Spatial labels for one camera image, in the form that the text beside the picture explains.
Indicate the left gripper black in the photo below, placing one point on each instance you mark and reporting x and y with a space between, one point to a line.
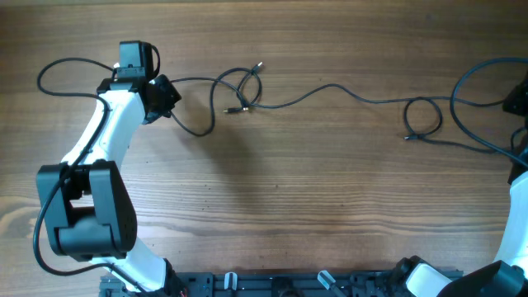
172 94

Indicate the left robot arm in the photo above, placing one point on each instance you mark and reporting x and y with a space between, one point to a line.
87 220

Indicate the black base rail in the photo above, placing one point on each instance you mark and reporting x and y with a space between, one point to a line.
355 284

